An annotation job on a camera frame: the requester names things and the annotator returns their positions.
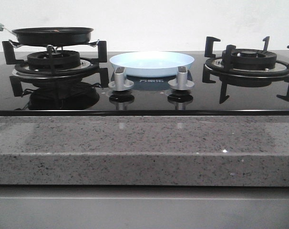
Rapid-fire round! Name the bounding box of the light blue plate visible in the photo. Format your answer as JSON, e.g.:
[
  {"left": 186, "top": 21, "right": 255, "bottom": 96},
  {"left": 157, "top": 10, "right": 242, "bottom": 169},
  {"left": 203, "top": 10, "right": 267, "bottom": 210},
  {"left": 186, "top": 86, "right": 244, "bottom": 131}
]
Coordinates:
[{"left": 110, "top": 51, "right": 195, "bottom": 78}]

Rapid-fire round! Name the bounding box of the black frying pan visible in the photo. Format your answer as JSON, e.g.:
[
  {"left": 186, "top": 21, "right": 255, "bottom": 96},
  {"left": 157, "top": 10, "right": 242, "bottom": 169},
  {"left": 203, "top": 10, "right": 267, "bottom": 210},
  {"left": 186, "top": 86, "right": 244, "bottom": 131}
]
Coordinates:
[{"left": 11, "top": 27, "right": 93, "bottom": 47}]

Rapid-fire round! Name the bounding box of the black glass cooktop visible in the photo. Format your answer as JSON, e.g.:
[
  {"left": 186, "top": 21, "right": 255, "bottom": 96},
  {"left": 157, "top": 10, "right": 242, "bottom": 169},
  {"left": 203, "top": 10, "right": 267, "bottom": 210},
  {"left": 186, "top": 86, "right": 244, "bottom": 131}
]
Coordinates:
[{"left": 0, "top": 52, "right": 289, "bottom": 116}]

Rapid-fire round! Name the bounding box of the silver stove knob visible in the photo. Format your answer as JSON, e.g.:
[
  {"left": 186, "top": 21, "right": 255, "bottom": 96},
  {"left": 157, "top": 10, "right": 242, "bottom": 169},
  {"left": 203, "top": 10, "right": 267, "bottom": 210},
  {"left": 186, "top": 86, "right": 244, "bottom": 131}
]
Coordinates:
[
  {"left": 108, "top": 67, "right": 134, "bottom": 92},
  {"left": 168, "top": 66, "right": 195, "bottom": 91}
]

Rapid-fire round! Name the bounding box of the black gas burner with grate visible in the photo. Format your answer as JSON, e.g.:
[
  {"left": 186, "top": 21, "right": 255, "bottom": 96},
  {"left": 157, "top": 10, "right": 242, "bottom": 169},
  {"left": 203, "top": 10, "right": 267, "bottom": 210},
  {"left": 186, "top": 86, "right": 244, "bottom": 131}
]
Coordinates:
[
  {"left": 202, "top": 36, "right": 289, "bottom": 103},
  {"left": 2, "top": 40, "right": 109, "bottom": 97}
]

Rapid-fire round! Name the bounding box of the grey cabinet front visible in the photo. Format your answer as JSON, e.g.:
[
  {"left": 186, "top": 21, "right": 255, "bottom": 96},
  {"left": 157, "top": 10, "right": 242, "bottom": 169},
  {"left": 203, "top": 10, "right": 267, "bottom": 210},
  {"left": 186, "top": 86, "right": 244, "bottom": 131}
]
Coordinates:
[{"left": 0, "top": 187, "right": 289, "bottom": 229}]

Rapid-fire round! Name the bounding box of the wire pan support ring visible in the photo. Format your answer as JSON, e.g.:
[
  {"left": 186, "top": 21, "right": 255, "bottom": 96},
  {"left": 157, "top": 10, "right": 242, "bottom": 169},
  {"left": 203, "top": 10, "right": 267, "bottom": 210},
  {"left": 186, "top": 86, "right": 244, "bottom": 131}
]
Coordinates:
[{"left": 8, "top": 39, "right": 100, "bottom": 54}]

